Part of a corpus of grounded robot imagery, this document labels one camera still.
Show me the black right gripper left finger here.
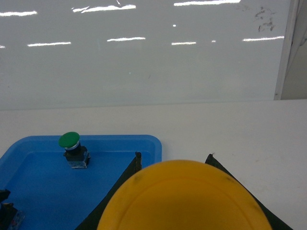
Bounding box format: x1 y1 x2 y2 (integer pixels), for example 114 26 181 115
76 152 142 230

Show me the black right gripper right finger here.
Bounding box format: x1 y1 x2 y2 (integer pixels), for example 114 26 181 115
204 153 295 230

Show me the red push button switch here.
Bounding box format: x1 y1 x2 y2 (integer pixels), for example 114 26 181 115
0 189 25 230

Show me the yellow push button switch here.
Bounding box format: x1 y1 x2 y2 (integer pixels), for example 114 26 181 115
98 160 271 230

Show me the blue plastic tray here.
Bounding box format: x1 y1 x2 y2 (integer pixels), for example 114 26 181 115
0 135 162 230

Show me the green push button switch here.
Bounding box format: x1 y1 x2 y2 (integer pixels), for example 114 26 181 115
58 131 91 169

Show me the whiteboard frame edge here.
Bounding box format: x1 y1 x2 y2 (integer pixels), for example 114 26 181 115
274 0 307 100

